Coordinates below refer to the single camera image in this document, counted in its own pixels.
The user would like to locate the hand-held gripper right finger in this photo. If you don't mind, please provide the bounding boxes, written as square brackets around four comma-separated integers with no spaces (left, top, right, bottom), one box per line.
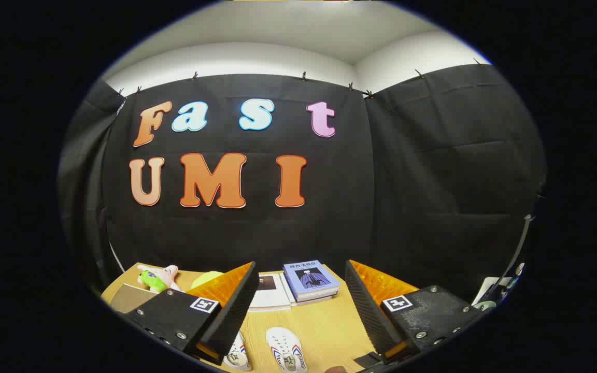
[344,259,487,371]

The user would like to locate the white book with portrait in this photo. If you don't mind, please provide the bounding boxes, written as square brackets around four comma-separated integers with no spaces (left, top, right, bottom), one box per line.
[248,273,292,312]

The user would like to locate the white and green object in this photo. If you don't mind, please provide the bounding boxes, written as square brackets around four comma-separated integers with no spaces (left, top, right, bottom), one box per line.
[472,263,526,312]

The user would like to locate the blue book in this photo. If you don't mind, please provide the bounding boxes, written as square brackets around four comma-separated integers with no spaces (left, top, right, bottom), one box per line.
[282,260,340,300]

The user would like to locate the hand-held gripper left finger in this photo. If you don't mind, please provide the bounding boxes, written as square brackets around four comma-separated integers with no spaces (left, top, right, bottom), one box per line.
[122,261,261,366]

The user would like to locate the pink starfish plush toy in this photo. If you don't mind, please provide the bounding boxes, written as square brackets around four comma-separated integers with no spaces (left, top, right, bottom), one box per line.
[137,264,181,294]

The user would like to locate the yellow fluffy plush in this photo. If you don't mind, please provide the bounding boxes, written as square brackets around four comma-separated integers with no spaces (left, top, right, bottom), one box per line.
[190,270,225,290]

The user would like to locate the beige fabric storage box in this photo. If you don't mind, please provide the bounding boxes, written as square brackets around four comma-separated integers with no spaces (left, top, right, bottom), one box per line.
[109,283,159,314]

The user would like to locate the grey pole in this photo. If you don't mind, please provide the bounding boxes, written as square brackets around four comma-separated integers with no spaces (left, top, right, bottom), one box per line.
[505,214,536,283]

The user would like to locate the white canvas shoe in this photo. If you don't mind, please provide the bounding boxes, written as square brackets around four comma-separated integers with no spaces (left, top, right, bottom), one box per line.
[266,327,308,373]
[223,332,253,371]

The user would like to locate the dark-edged book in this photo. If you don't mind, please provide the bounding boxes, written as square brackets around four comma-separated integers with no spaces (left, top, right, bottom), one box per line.
[287,290,339,307]

